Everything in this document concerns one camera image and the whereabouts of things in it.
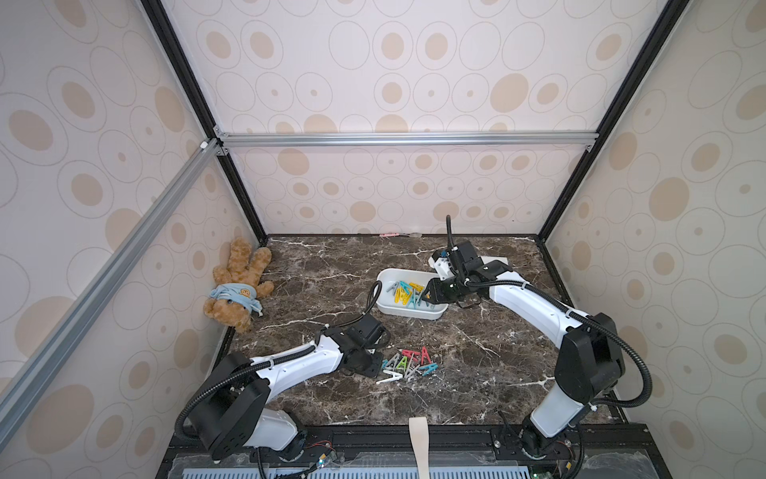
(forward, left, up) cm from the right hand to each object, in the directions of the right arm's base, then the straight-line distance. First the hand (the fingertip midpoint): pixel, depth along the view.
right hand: (436, 293), depth 87 cm
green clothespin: (-16, +9, -13) cm, 23 cm away
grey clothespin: (+10, +13, -11) cm, 20 cm away
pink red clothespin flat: (-14, +7, -12) cm, 19 cm away
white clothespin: (-20, +11, -13) cm, 27 cm away
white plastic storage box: (+5, +15, -12) cm, 20 cm away
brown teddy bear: (+2, +62, -3) cm, 62 cm away
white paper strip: (+27, -22, -15) cm, 38 cm away
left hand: (-19, +14, -10) cm, 26 cm away
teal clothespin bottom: (+10, +7, -12) cm, 17 cm away
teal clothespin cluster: (-17, +2, -13) cm, 22 cm away
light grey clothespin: (-15, +12, -13) cm, 23 cm away
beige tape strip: (-35, +4, -14) cm, 38 cm away
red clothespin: (-13, +3, -12) cm, 18 cm away
